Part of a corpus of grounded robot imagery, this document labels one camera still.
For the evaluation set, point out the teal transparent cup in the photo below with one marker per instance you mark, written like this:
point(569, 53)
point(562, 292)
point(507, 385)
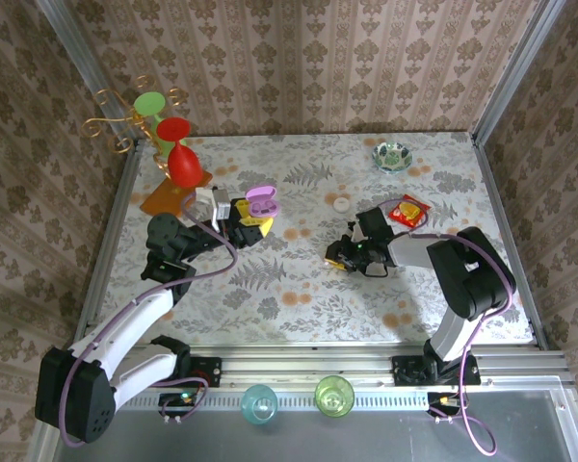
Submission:
point(259, 404)

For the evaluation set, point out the green plastic wine glass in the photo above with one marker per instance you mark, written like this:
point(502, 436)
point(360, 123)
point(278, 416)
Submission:
point(149, 104)

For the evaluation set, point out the red plastic wine glass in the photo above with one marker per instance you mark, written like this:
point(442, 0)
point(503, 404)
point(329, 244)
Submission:
point(183, 166)

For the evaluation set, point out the aluminium table edge rail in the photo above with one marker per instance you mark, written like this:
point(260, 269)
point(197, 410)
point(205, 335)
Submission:
point(495, 192)
point(111, 226)

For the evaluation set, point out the aluminium frame post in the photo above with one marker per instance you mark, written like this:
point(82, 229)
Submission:
point(79, 53)
point(520, 58)

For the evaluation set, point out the green transparent cup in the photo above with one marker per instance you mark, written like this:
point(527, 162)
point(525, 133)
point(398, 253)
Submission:
point(334, 396)

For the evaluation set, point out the perforated metal strip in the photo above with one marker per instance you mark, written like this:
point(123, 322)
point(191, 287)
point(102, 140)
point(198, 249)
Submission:
point(296, 401)

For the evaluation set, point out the small black circuit board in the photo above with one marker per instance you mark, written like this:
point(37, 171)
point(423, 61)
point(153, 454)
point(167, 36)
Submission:
point(178, 398)
point(443, 400)

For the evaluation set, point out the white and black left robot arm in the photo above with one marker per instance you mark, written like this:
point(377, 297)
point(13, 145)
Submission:
point(135, 317)

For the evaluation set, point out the small patterned bowl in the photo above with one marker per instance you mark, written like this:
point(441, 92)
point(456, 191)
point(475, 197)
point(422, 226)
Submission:
point(390, 158)

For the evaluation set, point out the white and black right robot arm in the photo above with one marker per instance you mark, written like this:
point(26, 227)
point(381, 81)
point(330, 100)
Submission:
point(467, 274)

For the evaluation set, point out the red snack packet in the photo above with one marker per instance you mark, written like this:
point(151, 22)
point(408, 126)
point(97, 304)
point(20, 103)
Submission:
point(407, 211)

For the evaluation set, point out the small white round lid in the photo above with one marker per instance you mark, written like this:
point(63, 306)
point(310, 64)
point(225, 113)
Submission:
point(341, 203)

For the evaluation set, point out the pink earbuds charging case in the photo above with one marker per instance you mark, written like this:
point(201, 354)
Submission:
point(265, 209)

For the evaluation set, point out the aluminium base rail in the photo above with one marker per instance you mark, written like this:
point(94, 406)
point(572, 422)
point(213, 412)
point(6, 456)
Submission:
point(308, 368)

